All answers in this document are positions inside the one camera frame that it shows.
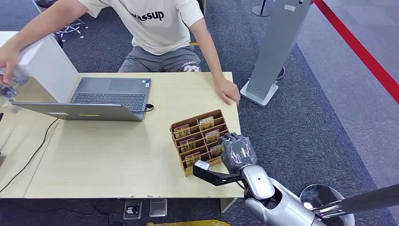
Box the office chair base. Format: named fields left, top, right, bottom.
left=33, top=0, right=90, bottom=43

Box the round stanchion base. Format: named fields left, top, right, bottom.
left=251, top=0, right=276, bottom=17

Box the white box partition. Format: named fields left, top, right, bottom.
left=0, top=31, right=80, bottom=104

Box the floor power socket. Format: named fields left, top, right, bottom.
left=122, top=199, right=143, bottom=220

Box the gold patterned card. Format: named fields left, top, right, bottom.
left=210, top=145, right=224, bottom=158
left=184, top=152, right=202, bottom=168
left=205, top=129, right=221, bottom=144
left=199, top=116, right=215, bottom=131
left=173, top=124, right=191, bottom=139
left=179, top=138, right=197, bottom=153

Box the chrome stanchion with pole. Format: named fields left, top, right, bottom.
left=299, top=183, right=399, bottom=226

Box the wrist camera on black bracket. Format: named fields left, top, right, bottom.
left=192, top=160, right=243, bottom=188

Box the yellow patterned object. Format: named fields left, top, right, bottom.
left=145, top=219, right=231, bottom=226

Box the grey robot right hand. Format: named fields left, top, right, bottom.
left=217, top=132, right=258, bottom=175

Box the metal floor cover plate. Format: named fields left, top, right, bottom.
left=148, top=198, right=168, bottom=218

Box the long black power cable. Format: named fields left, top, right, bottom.
left=0, top=118, right=60, bottom=194

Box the grey standing kiosk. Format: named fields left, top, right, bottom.
left=239, top=0, right=312, bottom=108

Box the clear plastic bottle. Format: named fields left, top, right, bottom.
left=0, top=67, right=31, bottom=107

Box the person's left hand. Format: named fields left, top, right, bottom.
left=214, top=77, right=241, bottom=107

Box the person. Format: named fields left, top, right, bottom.
left=0, top=0, right=241, bottom=107

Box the person's right hand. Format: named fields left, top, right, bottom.
left=0, top=45, right=20, bottom=87

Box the short black USB cable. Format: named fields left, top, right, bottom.
left=133, top=103, right=155, bottom=114

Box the grey open laptop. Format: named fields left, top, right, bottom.
left=12, top=77, right=152, bottom=122

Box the wooden table leg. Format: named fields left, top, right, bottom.
left=219, top=197, right=239, bottom=215

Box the wooden card holder rack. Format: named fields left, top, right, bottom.
left=169, top=109, right=231, bottom=178

